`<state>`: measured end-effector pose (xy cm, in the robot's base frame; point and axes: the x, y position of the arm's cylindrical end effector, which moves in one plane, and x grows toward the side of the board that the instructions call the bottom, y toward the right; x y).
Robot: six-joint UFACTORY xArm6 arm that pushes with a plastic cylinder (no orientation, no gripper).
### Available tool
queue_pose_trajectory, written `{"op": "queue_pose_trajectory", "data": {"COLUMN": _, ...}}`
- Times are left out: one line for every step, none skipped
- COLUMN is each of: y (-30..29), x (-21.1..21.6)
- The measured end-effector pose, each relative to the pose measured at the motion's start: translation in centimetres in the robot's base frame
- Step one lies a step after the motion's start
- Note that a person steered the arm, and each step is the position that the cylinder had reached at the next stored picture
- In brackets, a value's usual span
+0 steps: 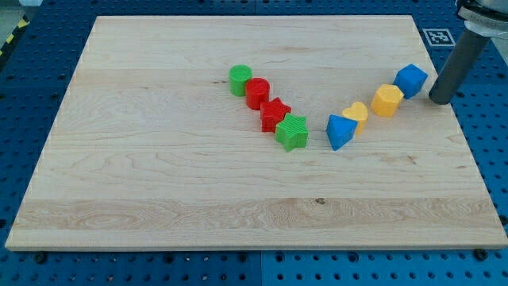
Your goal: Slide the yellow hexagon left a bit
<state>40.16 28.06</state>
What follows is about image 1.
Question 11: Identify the red star block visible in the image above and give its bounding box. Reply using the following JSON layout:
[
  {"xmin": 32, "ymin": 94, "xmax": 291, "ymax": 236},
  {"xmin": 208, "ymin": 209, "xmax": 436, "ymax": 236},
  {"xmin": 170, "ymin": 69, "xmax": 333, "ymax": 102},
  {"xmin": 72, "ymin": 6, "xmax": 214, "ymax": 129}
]
[{"xmin": 260, "ymin": 97, "xmax": 291, "ymax": 133}]

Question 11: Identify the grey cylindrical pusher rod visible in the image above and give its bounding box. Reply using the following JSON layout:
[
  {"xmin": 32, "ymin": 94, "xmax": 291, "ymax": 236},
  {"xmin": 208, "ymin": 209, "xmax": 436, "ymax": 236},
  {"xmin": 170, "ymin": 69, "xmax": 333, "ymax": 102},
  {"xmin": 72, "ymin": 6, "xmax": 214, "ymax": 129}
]
[{"xmin": 429, "ymin": 29, "xmax": 490, "ymax": 105}]

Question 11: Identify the wooden board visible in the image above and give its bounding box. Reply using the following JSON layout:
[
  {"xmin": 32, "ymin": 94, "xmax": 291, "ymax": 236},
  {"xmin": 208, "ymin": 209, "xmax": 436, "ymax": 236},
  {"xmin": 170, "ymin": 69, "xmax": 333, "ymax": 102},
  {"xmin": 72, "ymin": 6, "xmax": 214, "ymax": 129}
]
[{"xmin": 6, "ymin": 15, "xmax": 507, "ymax": 251}]

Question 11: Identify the blue cube block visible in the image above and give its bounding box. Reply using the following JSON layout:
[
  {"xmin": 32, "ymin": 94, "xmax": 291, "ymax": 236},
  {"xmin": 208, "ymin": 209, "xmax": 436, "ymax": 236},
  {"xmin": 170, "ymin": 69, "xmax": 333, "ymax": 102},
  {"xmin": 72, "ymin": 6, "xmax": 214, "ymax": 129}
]
[{"xmin": 393, "ymin": 64, "xmax": 428, "ymax": 99}]

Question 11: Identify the green cylinder block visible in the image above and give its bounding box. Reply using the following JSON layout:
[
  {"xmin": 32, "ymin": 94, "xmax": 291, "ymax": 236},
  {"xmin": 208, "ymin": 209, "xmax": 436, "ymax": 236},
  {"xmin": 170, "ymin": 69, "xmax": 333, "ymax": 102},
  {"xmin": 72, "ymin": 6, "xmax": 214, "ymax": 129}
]
[{"xmin": 229, "ymin": 64, "xmax": 252, "ymax": 97}]

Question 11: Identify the blue triangle block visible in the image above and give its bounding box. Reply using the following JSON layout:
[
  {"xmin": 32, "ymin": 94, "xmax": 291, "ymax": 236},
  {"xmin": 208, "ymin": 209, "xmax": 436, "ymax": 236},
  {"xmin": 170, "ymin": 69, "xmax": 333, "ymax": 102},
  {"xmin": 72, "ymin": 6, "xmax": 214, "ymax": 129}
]
[{"xmin": 326, "ymin": 114, "xmax": 357, "ymax": 151}]

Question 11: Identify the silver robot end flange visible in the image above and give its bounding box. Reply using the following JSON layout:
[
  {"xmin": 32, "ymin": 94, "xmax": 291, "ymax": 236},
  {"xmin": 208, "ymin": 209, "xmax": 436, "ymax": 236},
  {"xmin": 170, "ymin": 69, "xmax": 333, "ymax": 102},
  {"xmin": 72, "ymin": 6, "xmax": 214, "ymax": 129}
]
[{"xmin": 455, "ymin": 0, "xmax": 507, "ymax": 38}]

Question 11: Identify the red cylinder block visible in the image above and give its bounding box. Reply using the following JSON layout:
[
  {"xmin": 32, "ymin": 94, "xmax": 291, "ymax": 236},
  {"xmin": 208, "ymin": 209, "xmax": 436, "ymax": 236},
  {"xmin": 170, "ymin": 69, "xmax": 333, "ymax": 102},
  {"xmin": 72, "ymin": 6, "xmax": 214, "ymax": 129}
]
[{"xmin": 245, "ymin": 78, "xmax": 271, "ymax": 110}]

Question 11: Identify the white fiducial marker tag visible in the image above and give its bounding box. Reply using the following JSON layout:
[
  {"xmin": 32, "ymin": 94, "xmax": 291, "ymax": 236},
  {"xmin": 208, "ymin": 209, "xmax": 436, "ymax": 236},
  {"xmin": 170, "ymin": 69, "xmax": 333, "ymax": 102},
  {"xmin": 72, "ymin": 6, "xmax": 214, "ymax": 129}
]
[{"xmin": 422, "ymin": 29, "xmax": 456, "ymax": 47}]

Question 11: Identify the yellow heart block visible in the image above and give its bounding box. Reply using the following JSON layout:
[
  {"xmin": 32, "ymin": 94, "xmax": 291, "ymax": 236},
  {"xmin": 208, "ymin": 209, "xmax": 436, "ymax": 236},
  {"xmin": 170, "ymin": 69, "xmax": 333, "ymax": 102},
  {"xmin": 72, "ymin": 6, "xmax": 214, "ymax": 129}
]
[{"xmin": 342, "ymin": 102, "xmax": 368, "ymax": 135}]

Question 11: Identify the yellow hexagon block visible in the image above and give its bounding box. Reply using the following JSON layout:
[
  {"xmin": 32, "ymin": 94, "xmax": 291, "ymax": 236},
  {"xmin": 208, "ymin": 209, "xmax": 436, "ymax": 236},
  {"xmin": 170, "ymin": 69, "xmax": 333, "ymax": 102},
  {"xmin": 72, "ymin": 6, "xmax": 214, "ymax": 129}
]
[{"xmin": 371, "ymin": 84, "xmax": 404, "ymax": 118}]

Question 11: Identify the green star block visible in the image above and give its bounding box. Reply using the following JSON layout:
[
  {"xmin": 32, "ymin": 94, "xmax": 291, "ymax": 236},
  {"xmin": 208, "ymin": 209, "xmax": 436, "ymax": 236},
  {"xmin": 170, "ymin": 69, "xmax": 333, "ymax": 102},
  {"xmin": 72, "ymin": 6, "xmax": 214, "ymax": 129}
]
[{"xmin": 275, "ymin": 113, "xmax": 309, "ymax": 152}]

